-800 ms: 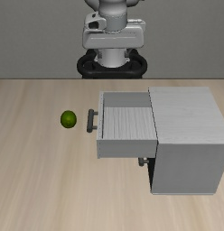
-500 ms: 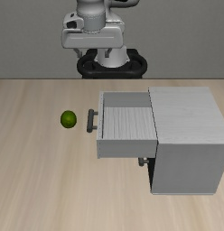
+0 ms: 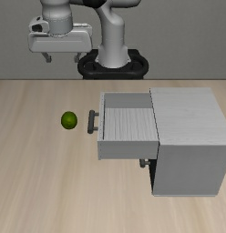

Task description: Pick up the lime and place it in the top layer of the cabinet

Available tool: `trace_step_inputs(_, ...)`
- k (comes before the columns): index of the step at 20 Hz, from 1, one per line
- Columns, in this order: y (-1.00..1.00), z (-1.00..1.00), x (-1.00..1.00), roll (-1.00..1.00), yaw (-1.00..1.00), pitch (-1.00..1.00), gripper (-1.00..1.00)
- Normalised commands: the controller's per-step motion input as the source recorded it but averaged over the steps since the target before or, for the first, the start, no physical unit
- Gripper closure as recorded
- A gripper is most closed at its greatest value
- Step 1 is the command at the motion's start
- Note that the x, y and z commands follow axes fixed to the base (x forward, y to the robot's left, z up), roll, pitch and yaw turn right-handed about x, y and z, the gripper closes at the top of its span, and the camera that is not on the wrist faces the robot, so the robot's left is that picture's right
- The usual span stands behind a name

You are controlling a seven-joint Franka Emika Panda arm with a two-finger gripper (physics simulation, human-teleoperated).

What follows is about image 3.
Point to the grey cabinet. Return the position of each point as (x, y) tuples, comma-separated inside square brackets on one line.
[(187, 139)]

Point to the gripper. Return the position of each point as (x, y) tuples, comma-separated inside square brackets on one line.
[(60, 41)]

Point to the grey open drawer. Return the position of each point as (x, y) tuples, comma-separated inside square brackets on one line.
[(127, 127)]

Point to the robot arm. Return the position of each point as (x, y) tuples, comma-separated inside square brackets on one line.
[(111, 36)]

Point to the green lime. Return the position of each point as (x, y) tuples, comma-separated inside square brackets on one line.
[(69, 120)]

